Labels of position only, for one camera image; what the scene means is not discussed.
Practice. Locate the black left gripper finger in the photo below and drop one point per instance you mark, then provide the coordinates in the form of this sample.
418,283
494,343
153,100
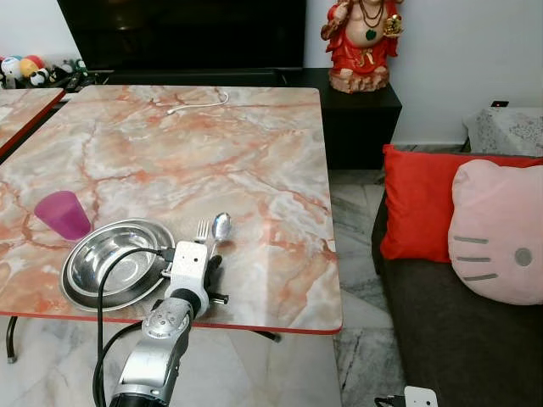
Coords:
219,267
209,261

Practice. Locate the steel spoon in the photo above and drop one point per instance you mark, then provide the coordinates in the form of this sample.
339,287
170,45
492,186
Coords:
221,227

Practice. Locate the steel fork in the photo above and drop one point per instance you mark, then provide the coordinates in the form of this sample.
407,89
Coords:
202,231

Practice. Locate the round steel plate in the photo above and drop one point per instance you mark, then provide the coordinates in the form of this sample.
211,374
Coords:
110,267

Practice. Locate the purple plastic cup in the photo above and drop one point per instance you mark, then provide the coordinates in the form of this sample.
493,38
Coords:
61,214

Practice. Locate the red cushion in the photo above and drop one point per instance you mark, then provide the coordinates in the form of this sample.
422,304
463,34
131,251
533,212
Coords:
416,203

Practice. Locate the pink cat face pillow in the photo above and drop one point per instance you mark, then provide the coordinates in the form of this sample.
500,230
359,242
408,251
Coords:
501,229

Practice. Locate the black television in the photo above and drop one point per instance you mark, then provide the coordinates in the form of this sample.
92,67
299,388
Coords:
182,34

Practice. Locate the dark brown sofa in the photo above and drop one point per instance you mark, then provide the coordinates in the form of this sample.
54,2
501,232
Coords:
441,339

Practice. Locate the marble table with red edge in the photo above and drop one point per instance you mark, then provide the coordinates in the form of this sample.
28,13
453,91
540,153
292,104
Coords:
21,110

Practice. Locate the grey patterned cushion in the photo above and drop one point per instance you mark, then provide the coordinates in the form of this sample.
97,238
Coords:
505,131

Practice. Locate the black white plush toy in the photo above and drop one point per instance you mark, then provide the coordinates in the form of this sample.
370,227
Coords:
38,77

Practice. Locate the orange round plush toy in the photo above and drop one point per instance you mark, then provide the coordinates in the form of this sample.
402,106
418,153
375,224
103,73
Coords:
31,64

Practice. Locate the red laughing Buddha statue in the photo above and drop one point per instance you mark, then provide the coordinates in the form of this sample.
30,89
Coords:
363,42

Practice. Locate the small black device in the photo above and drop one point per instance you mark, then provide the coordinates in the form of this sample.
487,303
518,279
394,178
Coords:
500,104

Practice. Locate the white round plush toy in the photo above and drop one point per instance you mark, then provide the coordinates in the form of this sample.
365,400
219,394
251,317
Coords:
11,68

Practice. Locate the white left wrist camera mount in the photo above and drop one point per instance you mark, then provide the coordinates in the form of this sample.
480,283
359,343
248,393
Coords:
189,264

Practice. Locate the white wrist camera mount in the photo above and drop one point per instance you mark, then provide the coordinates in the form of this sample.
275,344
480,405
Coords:
189,264
421,398

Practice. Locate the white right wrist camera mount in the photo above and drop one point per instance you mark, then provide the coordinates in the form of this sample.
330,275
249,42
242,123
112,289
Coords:
421,398

